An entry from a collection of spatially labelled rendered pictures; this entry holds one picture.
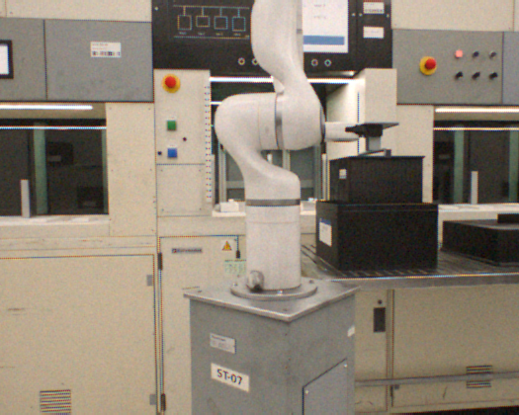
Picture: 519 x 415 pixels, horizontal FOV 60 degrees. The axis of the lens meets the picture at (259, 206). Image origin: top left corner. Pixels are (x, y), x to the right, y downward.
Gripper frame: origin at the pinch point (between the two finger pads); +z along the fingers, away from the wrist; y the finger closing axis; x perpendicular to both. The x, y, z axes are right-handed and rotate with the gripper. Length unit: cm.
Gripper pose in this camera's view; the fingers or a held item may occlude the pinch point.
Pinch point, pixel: (373, 131)
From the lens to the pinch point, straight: 135.1
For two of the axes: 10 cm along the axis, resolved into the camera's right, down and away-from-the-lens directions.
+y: 1.0, 0.5, -9.9
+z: 10.0, -0.1, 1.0
